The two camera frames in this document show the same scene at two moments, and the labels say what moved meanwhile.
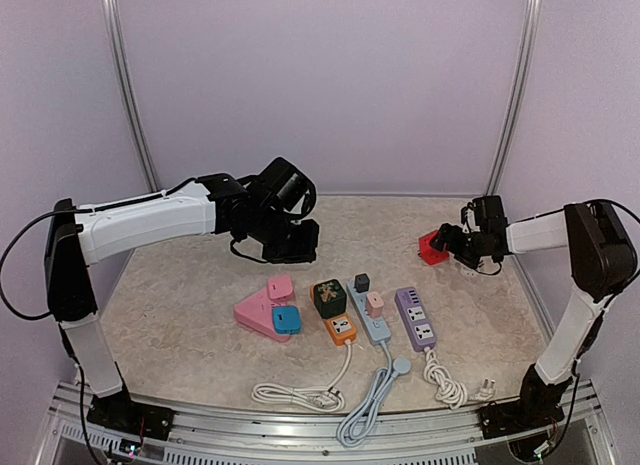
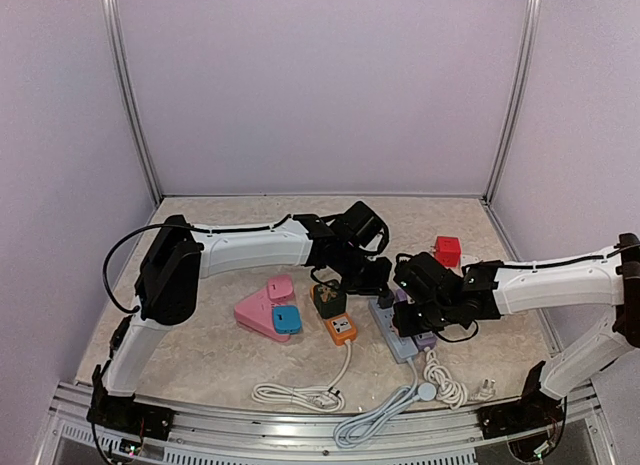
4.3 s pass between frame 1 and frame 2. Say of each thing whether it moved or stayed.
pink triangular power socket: stayed
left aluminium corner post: stayed
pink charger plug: stayed
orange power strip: stayed
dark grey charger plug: moved
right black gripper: moved
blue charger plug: stayed
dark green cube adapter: stayed
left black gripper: moved
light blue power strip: moved
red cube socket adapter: moved
